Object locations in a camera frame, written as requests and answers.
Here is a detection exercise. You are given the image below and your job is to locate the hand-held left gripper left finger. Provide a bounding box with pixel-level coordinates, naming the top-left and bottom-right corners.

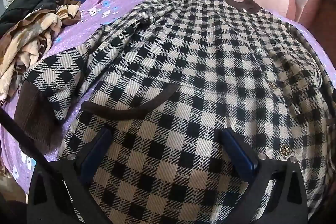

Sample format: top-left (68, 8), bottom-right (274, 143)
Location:
top-left (27, 126), bottom-right (113, 224)

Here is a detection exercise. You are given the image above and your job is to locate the purple floral bedsheet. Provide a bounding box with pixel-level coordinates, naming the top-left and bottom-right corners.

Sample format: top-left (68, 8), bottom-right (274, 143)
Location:
top-left (0, 0), bottom-right (336, 190)

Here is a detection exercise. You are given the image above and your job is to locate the black and white checked jacket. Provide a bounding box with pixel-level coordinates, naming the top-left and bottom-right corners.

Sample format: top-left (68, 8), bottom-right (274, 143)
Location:
top-left (14, 0), bottom-right (336, 224)

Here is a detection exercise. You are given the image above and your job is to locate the beige and brown blanket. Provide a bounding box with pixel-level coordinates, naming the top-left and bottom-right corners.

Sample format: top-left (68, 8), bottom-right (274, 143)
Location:
top-left (0, 0), bottom-right (82, 105)

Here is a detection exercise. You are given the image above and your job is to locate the dark grey jacket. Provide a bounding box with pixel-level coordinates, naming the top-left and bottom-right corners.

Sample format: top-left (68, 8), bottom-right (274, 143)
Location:
top-left (0, 0), bottom-right (57, 30)

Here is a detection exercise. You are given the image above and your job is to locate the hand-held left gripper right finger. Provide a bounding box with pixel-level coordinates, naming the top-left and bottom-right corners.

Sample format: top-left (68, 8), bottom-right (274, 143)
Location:
top-left (222, 127), bottom-right (308, 224)

